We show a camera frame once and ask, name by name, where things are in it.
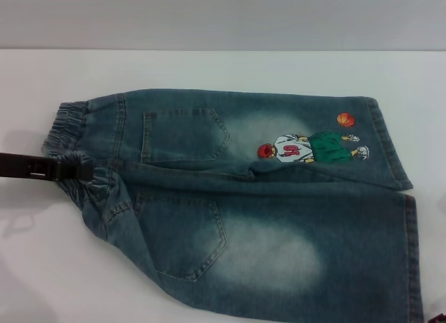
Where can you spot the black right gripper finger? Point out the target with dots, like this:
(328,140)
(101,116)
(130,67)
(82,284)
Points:
(435,319)

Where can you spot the blue denim shorts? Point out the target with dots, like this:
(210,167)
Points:
(278,215)

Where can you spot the white tablecloth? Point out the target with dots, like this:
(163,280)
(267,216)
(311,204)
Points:
(174,68)

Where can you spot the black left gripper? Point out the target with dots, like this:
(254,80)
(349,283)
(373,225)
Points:
(24,165)

